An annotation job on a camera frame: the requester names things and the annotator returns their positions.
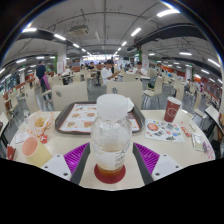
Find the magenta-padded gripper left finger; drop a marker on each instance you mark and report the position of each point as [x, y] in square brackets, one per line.
[55, 165]

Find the flat round red coaster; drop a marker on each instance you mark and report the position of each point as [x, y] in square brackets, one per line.
[110, 179]

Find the beige chair with round logo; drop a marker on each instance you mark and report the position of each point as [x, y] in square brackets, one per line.
[71, 95]
[128, 91]

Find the clear plastic packet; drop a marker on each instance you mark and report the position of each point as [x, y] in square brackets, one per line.
[198, 142]

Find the dark food tray paper liner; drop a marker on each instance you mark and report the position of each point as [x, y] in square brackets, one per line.
[78, 118]

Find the red paper cup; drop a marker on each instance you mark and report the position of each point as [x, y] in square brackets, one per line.
[172, 110]

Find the ceiling air conditioner unit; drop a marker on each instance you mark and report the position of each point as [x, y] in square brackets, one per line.
[79, 30]

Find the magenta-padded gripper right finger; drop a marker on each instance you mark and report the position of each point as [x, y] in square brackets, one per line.
[168, 165]

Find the pale yellow cup pink inside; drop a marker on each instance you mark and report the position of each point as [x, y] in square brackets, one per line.
[38, 153]

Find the white framed card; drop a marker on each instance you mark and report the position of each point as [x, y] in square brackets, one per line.
[21, 137]

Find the clear tea bottle white cap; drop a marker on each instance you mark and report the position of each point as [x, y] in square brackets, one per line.
[111, 140]

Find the ceiling light strips group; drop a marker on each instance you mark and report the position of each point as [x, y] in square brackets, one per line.
[168, 12]

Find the small red box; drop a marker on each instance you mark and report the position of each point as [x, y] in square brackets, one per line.
[10, 152]

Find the red sauce packet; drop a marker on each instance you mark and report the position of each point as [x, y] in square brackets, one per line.
[43, 138]

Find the white leaflet with coloured pictures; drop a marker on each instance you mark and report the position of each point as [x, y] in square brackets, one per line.
[163, 130]

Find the plastic bag of fried food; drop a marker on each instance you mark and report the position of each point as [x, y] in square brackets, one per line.
[40, 122]

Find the person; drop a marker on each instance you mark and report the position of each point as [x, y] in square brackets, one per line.
[41, 78]
[140, 70]
[107, 74]

